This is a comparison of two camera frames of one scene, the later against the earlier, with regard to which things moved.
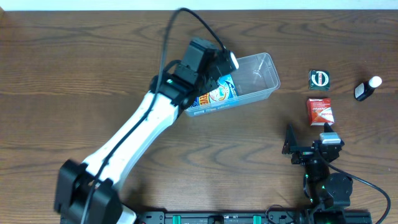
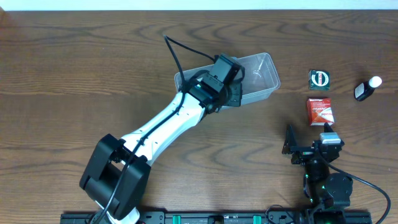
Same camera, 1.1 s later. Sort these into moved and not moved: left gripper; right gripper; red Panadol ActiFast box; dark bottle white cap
Moved: left gripper
Not moved: red Panadol ActiFast box; dark bottle white cap; right gripper
